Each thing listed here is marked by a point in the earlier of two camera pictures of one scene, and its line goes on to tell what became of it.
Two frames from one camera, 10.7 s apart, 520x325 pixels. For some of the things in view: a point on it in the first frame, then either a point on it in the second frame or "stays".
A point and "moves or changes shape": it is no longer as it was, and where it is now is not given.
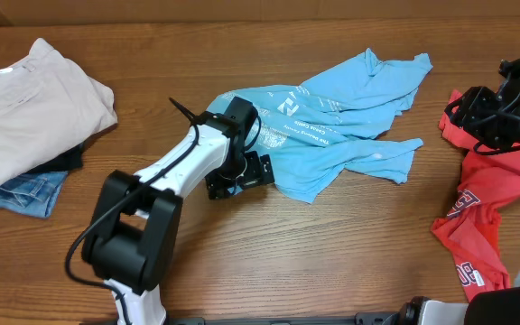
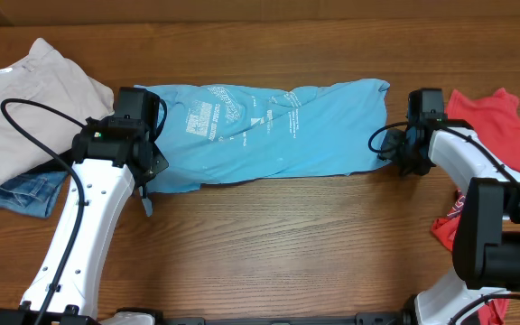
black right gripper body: x=499 y=133 to x=409 y=158
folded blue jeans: x=32 y=193 stays
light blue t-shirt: x=311 y=128 moves or changes shape
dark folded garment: x=69 y=160 stays
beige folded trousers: x=26 y=114 stays
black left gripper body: x=246 y=170 to x=159 y=162
